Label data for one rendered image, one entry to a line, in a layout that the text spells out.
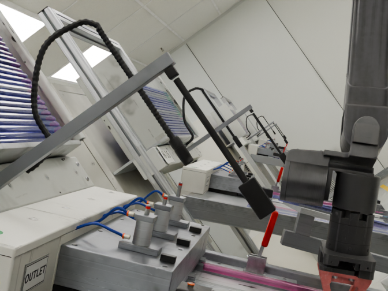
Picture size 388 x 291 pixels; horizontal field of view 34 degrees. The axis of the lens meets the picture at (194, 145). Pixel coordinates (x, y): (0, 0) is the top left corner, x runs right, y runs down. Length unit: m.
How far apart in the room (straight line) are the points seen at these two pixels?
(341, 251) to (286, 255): 4.63
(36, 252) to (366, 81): 0.48
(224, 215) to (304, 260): 3.66
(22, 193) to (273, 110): 7.66
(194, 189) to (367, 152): 1.26
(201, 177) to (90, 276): 1.32
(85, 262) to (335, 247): 0.32
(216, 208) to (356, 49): 1.03
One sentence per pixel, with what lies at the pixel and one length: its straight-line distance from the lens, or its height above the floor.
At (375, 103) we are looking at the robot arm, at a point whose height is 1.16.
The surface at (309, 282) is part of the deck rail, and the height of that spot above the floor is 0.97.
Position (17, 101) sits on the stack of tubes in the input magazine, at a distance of 1.01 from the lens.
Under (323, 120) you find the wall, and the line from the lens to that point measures 8.48.
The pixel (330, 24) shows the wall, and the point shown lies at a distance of 8.59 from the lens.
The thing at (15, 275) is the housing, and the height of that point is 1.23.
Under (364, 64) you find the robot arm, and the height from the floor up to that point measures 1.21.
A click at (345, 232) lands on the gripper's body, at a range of 0.85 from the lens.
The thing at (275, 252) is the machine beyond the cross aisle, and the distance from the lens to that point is 5.47.
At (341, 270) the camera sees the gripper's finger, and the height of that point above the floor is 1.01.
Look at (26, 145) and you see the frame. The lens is 0.91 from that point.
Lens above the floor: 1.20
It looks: 4 degrees up
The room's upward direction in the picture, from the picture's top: 34 degrees counter-clockwise
